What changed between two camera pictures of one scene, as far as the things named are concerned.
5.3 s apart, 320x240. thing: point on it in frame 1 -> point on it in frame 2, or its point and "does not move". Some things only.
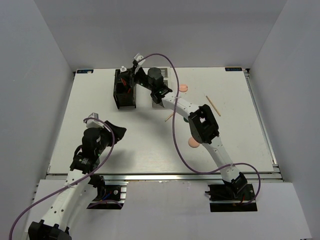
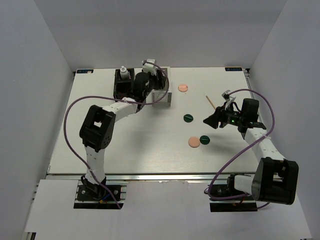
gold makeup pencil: (210, 101) does not move
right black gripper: (133, 77) -> (219, 115)
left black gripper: (119, 131) -> (160, 84)
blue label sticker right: (233, 69) does not move
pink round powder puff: (183, 88) does not move
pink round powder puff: (192, 143) does not move
